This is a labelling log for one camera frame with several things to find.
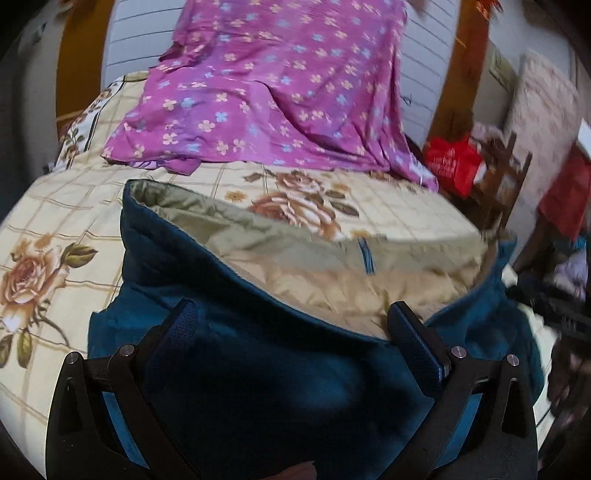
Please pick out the purple floral cloth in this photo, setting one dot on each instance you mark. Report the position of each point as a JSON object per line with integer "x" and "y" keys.
{"x": 303, "y": 84}

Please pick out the teal blue puffer jacket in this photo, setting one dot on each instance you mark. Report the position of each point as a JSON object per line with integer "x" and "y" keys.
{"x": 251, "y": 388}

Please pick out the red gift bag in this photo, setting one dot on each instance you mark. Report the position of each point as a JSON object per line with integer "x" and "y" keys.
{"x": 454, "y": 163}

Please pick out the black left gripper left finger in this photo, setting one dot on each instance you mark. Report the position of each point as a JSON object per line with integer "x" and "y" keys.
{"x": 100, "y": 423}

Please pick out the pink floral quilt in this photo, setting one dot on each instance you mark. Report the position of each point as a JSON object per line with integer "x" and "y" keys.
{"x": 545, "y": 115}

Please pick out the cream floral checked bed sheet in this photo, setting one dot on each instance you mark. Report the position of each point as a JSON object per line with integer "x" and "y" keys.
{"x": 340, "y": 246}

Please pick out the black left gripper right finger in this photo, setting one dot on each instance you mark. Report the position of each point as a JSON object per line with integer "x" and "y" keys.
{"x": 481, "y": 425}

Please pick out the white slatted headboard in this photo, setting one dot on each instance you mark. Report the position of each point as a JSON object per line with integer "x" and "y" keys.
{"x": 140, "y": 31}

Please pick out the wooden chair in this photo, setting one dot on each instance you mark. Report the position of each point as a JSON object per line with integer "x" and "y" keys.
{"x": 493, "y": 198}

